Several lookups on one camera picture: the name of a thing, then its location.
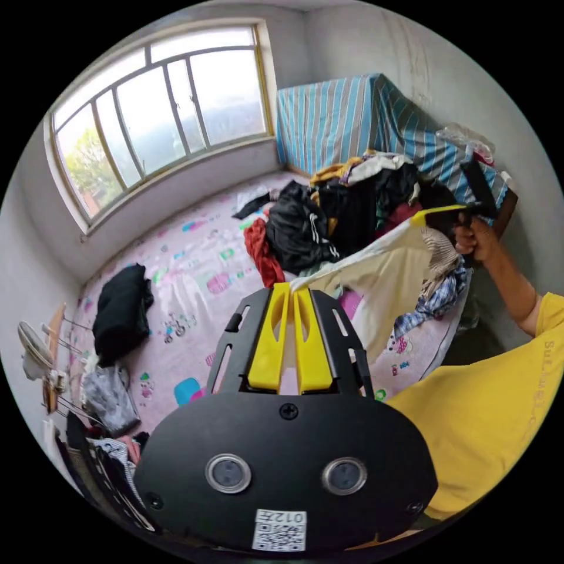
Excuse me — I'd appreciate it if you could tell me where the person's body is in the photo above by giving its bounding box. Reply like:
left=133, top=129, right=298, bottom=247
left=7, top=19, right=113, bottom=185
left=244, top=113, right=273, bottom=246
left=382, top=290, right=564, bottom=522

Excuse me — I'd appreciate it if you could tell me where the pile of clothes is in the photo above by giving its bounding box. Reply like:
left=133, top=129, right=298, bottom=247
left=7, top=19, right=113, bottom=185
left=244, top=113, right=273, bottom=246
left=231, top=149, right=475, bottom=341

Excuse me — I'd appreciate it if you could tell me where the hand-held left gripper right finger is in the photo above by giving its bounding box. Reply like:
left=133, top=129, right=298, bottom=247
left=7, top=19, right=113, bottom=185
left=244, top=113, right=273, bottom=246
left=294, top=288, right=333, bottom=395

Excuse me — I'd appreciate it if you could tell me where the cupboard under blue striped cloth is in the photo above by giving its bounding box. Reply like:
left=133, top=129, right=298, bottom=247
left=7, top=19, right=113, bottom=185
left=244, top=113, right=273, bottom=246
left=276, top=73, right=510, bottom=212

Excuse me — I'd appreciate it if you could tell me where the grey garment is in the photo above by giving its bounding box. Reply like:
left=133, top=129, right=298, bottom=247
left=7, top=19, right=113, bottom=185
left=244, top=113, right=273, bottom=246
left=80, top=364, right=143, bottom=436

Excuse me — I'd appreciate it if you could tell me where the bed with pink printed sheet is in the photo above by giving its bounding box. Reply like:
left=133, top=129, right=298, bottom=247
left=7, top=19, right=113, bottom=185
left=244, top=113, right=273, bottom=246
left=66, top=169, right=475, bottom=441

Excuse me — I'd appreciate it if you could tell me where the person's right forearm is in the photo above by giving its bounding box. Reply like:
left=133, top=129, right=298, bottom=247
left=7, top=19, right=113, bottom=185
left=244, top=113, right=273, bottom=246
left=479, top=237, right=543, bottom=339

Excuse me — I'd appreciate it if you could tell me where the white fan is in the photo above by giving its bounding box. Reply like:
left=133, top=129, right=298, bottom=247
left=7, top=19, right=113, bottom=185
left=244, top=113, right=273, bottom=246
left=16, top=320, right=67, bottom=384

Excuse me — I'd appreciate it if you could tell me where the window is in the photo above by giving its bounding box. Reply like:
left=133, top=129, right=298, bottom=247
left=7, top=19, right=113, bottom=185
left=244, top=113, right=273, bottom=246
left=43, top=19, right=277, bottom=234

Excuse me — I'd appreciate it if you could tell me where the black folded garment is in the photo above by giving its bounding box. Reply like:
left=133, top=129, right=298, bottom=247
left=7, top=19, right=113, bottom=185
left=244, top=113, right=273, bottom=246
left=91, top=263, right=156, bottom=368

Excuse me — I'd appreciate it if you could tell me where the white tank top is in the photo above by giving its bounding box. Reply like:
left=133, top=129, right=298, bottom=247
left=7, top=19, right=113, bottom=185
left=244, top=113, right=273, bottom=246
left=290, top=219, right=436, bottom=364

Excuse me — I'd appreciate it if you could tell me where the person's right hand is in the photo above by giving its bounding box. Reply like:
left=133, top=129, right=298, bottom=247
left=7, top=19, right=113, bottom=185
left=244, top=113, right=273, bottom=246
left=454, top=216, right=502, bottom=265

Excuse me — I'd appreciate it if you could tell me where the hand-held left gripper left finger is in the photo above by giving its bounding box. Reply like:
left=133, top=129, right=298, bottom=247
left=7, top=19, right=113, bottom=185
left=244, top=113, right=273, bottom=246
left=247, top=283, right=291, bottom=394

